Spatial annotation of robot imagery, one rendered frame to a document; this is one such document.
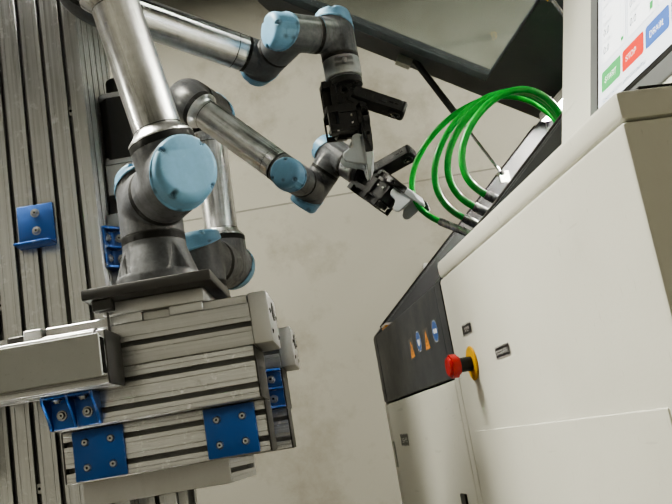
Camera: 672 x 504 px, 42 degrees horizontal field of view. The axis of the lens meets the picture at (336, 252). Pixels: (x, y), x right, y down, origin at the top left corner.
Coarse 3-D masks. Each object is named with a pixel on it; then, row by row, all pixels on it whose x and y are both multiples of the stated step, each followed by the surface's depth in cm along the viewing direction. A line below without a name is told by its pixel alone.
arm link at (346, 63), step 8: (336, 56) 173; (344, 56) 173; (352, 56) 174; (328, 64) 174; (336, 64) 173; (344, 64) 172; (352, 64) 173; (328, 72) 174; (336, 72) 172; (344, 72) 172; (352, 72) 173; (360, 72) 174; (328, 80) 175
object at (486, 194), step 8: (512, 88) 166; (520, 88) 166; (528, 88) 166; (496, 96) 165; (504, 96) 165; (536, 96) 167; (544, 96) 166; (488, 104) 164; (552, 104) 166; (480, 112) 164; (560, 112) 165; (472, 120) 163; (472, 128) 163; (464, 136) 162; (464, 144) 162; (464, 152) 161; (464, 160) 161; (464, 168) 161; (464, 176) 160; (472, 184) 160; (480, 192) 160; (488, 192) 160; (488, 200) 160
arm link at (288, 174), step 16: (192, 80) 219; (176, 96) 215; (192, 96) 213; (208, 96) 214; (192, 112) 212; (208, 112) 211; (224, 112) 211; (208, 128) 211; (224, 128) 209; (240, 128) 208; (224, 144) 210; (240, 144) 207; (256, 144) 206; (272, 144) 206; (256, 160) 205; (272, 160) 203; (288, 160) 200; (272, 176) 201; (288, 176) 199; (304, 176) 202; (288, 192) 206; (304, 192) 206
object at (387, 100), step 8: (360, 88) 174; (352, 96) 174; (360, 96) 173; (368, 96) 173; (376, 96) 173; (384, 96) 173; (368, 104) 175; (376, 104) 174; (384, 104) 173; (392, 104) 173; (400, 104) 173; (376, 112) 177; (384, 112) 176; (392, 112) 174; (400, 112) 173; (400, 120) 177
